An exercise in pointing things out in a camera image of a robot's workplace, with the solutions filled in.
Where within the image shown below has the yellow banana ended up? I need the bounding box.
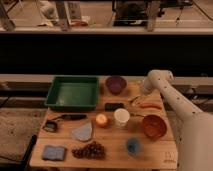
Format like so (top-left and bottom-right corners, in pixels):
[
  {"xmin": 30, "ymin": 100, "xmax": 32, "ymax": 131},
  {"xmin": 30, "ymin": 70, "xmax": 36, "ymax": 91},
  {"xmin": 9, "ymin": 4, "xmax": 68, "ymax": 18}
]
[{"xmin": 128, "ymin": 96, "xmax": 140, "ymax": 106}]

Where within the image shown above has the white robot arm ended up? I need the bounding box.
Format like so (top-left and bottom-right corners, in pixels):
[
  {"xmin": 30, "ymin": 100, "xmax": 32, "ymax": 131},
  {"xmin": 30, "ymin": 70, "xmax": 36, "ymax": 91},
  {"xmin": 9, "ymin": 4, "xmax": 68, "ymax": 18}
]
[{"xmin": 140, "ymin": 70, "xmax": 213, "ymax": 171}]

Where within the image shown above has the white plastic cup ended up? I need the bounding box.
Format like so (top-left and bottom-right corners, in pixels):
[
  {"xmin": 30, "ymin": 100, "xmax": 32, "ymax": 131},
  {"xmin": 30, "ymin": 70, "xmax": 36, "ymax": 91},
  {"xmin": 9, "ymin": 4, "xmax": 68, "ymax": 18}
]
[{"xmin": 114, "ymin": 108, "xmax": 130, "ymax": 127}]

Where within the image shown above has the blue plastic cup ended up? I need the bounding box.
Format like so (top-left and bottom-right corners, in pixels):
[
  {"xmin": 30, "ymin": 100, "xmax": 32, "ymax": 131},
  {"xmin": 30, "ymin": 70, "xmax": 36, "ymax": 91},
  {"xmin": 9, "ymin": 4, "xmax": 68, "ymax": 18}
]
[{"xmin": 125, "ymin": 138, "xmax": 140, "ymax": 155}]

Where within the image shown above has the metal spoon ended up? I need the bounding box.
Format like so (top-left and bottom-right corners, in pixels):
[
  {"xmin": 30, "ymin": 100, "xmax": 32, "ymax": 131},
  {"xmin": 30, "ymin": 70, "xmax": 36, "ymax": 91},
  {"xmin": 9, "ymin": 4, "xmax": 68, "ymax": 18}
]
[{"xmin": 130, "ymin": 113, "xmax": 145, "ymax": 117}]

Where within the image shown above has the purple bowl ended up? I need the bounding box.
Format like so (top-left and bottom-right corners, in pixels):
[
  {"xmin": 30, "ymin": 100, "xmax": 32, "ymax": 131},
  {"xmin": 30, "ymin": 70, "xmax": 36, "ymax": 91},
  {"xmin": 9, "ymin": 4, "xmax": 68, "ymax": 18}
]
[{"xmin": 105, "ymin": 76, "xmax": 127, "ymax": 95}]

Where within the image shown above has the red-brown bowl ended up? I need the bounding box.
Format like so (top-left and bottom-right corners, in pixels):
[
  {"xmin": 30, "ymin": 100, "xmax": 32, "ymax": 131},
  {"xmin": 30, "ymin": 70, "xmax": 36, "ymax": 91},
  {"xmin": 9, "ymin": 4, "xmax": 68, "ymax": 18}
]
[{"xmin": 141, "ymin": 115, "xmax": 167, "ymax": 140}]

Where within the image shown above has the black rectangular block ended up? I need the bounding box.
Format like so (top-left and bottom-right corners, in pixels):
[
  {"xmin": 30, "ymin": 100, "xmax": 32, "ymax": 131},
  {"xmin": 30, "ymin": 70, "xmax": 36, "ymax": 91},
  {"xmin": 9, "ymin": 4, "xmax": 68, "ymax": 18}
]
[{"xmin": 105, "ymin": 103, "xmax": 124, "ymax": 111}]

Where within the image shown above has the orange round fruit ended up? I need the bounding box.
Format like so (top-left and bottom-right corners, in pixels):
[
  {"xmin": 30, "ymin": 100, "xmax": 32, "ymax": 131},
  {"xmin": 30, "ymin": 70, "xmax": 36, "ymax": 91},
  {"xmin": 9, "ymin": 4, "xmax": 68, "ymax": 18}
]
[{"xmin": 95, "ymin": 114, "xmax": 109, "ymax": 128}]

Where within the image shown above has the light blue cloth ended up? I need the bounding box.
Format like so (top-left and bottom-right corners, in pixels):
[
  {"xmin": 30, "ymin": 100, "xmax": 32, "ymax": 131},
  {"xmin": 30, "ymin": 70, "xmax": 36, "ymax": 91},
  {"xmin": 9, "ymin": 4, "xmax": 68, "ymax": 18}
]
[{"xmin": 71, "ymin": 122, "xmax": 93, "ymax": 142}]

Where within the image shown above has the green plastic tray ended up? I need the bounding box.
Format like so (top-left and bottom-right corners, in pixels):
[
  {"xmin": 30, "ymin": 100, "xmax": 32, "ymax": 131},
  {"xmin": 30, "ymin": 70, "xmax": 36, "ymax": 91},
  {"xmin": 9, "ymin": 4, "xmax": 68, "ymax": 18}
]
[{"xmin": 45, "ymin": 76, "xmax": 99, "ymax": 111}]

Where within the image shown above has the bunch of dark grapes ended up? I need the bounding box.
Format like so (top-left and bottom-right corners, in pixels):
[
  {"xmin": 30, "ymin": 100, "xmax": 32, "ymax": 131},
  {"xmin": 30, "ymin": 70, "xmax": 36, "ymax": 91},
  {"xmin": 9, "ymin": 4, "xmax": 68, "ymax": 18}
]
[{"xmin": 71, "ymin": 141, "xmax": 106, "ymax": 160}]

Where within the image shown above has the blue sponge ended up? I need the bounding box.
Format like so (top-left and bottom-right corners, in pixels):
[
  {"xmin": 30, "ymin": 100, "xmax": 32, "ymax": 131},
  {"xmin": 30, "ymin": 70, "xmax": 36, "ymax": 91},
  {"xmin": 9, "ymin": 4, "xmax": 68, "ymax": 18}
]
[{"xmin": 41, "ymin": 145, "xmax": 66, "ymax": 161}]

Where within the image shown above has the black handled knife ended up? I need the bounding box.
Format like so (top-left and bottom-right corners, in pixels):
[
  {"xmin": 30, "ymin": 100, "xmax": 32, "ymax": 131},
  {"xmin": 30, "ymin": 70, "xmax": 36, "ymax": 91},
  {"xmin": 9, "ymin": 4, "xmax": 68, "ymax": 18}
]
[{"xmin": 52, "ymin": 114, "xmax": 87, "ymax": 121}]

